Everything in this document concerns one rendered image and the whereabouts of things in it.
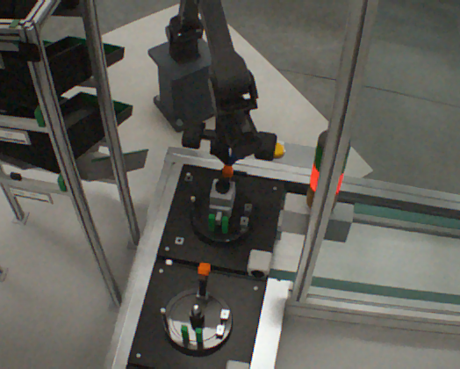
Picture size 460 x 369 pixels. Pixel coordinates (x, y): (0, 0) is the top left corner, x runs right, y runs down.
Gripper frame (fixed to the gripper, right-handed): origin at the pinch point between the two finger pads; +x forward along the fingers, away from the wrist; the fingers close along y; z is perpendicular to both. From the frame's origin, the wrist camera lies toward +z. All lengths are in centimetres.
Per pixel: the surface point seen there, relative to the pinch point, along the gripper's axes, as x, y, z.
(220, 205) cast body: 3.3, -0.3, -10.2
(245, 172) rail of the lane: 12.7, -2.8, 5.5
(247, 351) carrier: 12.0, -11.2, -37.6
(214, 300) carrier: 10.3, -2.8, -28.4
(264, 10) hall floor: 112, 17, 193
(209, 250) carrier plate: 12.3, 0.9, -16.2
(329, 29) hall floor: 112, -22, 186
